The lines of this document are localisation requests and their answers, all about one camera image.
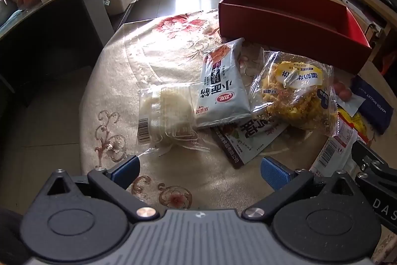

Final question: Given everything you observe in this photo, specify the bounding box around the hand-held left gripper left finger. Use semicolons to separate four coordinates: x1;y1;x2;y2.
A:
46;155;160;220

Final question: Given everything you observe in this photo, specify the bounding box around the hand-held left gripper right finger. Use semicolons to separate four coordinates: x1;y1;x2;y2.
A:
243;156;357;220

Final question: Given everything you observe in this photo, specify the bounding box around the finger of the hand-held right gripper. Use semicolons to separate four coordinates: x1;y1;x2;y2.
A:
351;141;397;191

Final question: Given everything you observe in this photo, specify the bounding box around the white red-label packet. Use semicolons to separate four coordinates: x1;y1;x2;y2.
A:
310;119;360;177

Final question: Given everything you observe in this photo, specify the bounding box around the yellow snack packet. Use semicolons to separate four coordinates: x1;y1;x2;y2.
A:
338;108;376;141

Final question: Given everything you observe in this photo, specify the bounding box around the dark printed snack packet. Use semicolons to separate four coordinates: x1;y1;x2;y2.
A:
211;119;290;169

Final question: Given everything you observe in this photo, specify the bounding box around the vacuum-packed sausage packet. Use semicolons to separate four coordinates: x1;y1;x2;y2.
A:
330;76;366;116

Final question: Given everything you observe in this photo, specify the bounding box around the clear yellow crisp packet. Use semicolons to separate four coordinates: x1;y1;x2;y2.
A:
250;48;339;137

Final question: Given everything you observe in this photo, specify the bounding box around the white snack packet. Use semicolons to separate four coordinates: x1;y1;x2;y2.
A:
195;38;252;129

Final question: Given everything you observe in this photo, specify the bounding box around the red cardboard box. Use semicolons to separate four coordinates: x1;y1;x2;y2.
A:
218;0;372;76

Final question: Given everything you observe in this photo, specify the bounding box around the navy blue snack packet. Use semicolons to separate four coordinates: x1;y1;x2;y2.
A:
350;75;394;135

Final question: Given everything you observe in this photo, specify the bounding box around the beige floral tablecloth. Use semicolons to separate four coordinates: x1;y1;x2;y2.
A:
79;9;397;265

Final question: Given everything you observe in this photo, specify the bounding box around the dark coffee table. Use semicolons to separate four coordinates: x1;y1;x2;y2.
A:
0;0;147;107

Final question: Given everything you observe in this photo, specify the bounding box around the white open storage box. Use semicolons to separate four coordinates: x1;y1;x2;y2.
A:
107;0;137;15

